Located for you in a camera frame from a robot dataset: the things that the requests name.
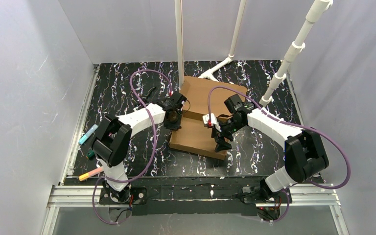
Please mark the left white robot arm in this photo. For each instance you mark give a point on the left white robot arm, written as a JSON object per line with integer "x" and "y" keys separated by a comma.
{"x": 110, "y": 142}

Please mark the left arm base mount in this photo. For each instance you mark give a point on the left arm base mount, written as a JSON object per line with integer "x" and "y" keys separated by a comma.
{"x": 129, "y": 196}

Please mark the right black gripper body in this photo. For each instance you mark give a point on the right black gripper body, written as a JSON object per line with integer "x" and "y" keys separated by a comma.
{"x": 219, "y": 132}

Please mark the brown cardboard box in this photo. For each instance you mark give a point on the brown cardboard box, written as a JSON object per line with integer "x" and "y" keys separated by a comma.
{"x": 193, "y": 136}

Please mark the white PVC pipe frame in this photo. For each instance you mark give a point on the white PVC pipe frame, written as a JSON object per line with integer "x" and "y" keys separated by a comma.
{"x": 227, "y": 30}

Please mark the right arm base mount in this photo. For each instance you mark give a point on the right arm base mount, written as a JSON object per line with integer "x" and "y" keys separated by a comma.
{"x": 262, "y": 198}

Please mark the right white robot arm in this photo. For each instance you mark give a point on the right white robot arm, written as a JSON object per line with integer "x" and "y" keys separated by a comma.
{"x": 304, "y": 152}

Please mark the blue pen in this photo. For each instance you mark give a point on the blue pen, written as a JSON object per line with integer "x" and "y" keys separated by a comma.
{"x": 86, "y": 136}

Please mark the aluminium table frame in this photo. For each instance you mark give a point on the aluminium table frame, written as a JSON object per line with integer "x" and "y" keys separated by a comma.
{"x": 200, "y": 197}

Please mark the orange small object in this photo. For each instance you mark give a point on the orange small object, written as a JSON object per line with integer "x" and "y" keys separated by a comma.
{"x": 91, "y": 173}

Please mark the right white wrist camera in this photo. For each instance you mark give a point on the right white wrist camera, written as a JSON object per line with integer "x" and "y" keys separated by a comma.
{"x": 211, "y": 121}

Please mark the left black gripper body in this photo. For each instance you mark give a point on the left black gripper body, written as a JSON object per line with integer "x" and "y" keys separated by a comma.
{"x": 174, "y": 121}

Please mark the black pliers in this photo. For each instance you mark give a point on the black pliers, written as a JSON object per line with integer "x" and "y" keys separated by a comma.
{"x": 145, "y": 97}

